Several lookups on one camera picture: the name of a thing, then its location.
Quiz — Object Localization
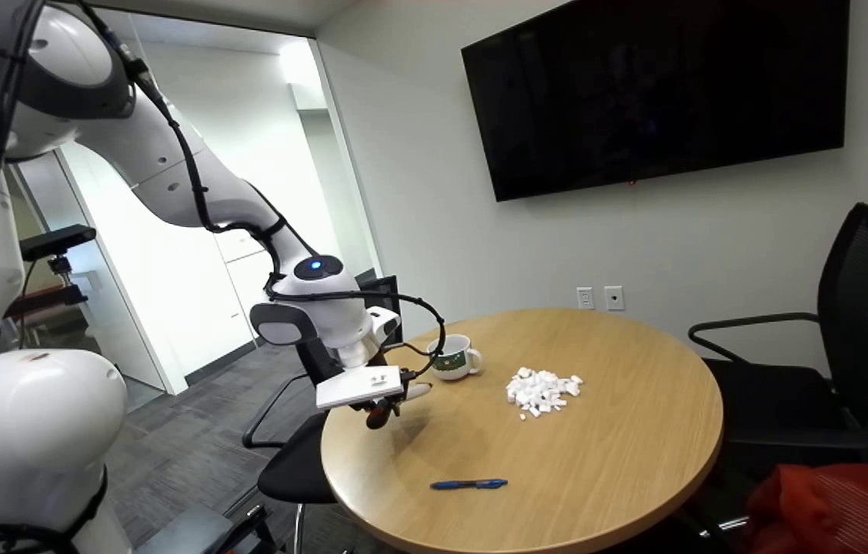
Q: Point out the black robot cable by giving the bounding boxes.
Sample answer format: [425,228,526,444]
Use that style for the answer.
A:
[264,287,449,378]

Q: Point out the round wooden table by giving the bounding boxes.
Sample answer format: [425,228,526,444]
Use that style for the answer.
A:
[319,309,722,554]

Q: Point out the red orange jacket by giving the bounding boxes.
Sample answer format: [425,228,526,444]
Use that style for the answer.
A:
[743,464,868,554]

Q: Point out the black mesh office chair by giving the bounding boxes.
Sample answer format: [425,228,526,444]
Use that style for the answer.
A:
[689,203,868,462]

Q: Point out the white green ceramic mug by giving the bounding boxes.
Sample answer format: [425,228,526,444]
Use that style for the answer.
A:
[433,336,483,381]

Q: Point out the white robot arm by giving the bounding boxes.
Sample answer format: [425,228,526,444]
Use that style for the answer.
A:
[0,0,368,381]

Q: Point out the white wall outlet plates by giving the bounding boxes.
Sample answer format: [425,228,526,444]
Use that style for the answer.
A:
[576,283,625,310]

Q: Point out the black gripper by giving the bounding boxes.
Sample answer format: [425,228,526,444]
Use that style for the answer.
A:
[294,340,345,385]

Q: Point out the black pen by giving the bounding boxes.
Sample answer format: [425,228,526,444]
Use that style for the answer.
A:
[431,476,507,494]

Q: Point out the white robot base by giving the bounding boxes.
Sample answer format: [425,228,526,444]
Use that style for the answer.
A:
[0,349,133,554]

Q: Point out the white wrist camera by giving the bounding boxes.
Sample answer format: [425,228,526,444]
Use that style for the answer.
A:
[314,365,403,408]

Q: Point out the black wall television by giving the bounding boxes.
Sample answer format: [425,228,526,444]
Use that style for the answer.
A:
[462,0,848,199]

